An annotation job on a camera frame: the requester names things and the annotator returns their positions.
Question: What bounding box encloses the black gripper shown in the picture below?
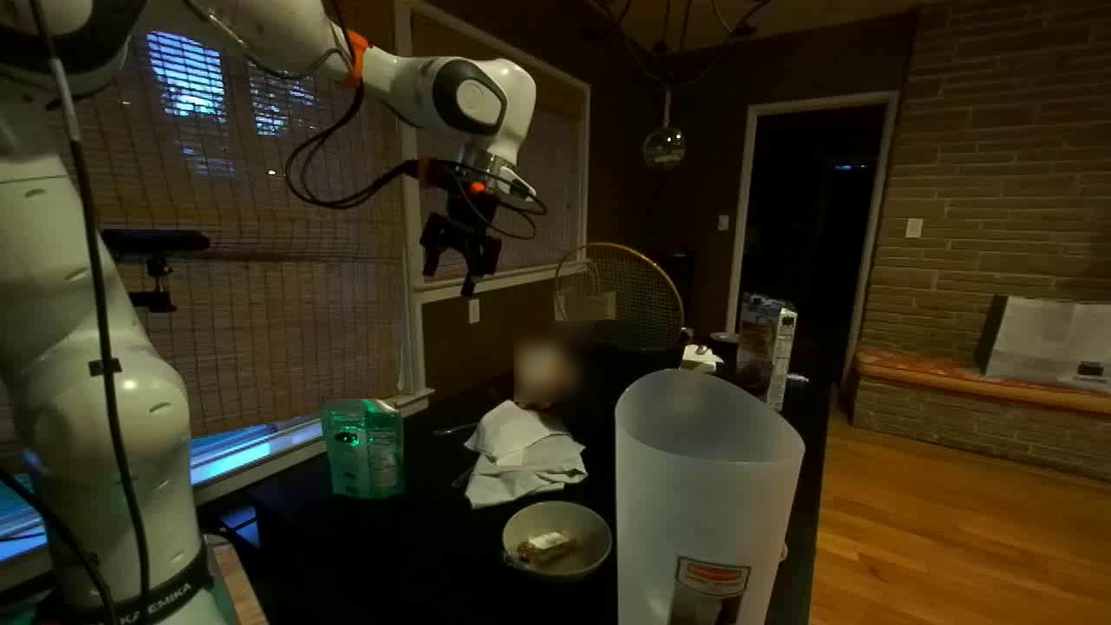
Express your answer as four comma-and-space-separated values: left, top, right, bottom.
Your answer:
416, 209, 508, 302

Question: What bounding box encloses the white cloth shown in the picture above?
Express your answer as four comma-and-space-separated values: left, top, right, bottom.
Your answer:
461, 426, 594, 510

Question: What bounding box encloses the grey bowl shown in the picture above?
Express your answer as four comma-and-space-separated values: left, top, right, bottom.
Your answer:
499, 496, 615, 583

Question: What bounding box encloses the small mesh window blind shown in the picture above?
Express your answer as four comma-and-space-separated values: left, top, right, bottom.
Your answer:
409, 8, 589, 287

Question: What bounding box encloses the large mesh window blind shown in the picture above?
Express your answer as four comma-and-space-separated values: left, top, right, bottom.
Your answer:
66, 19, 409, 441

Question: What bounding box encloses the small plastic snack packet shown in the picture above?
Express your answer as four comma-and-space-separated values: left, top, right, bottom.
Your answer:
320, 394, 409, 502

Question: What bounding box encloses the black plastic bin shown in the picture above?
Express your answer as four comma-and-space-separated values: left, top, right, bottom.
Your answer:
572, 325, 699, 488

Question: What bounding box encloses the hanging glass globe lamp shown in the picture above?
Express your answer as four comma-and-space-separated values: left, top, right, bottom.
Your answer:
640, 81, 690, 172

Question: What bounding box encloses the window sill ledge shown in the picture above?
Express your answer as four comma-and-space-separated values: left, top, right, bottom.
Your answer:
0, 385, 438, 561

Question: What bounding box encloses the pale food piece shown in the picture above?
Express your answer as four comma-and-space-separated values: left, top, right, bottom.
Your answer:
515, 526, 581, 570

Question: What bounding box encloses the white and blue snack bag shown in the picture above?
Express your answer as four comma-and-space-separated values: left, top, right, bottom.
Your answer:
732, 287, 801, 417

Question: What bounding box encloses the translucent plastic pitcher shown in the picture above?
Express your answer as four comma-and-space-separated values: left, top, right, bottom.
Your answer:
612, 364, 808, 625

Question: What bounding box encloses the wooden brick bench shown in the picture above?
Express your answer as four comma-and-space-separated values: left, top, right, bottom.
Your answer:
846, 347, 1111, 486

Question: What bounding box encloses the white window frame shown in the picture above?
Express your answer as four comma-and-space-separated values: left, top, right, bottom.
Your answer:
390, 0, 596, 399

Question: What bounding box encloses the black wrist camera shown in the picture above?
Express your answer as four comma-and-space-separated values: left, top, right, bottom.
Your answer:
432, 155, 549, 217

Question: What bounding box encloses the round wire mesh skimmer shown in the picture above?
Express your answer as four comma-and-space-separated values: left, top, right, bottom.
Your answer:
549, 237, 690, 354

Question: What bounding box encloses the orange cable tie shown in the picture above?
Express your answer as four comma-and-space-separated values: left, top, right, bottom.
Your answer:
342, 29, 374, 84

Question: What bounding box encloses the white door frame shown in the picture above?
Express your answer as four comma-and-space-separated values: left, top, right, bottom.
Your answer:
722, 89, 905, 390

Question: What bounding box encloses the black camera on stand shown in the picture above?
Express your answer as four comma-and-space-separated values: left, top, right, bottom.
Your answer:
97, 225, 214, 316

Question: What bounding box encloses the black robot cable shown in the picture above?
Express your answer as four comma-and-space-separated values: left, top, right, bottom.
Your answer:
22, 0, 426, 625

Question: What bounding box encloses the wooden robot mount board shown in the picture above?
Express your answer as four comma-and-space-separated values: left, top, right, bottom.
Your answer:
203, 530, 270, 625

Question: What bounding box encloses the leaning white picture frame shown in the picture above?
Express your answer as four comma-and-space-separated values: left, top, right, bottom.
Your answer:
971, 291, 1111, 390

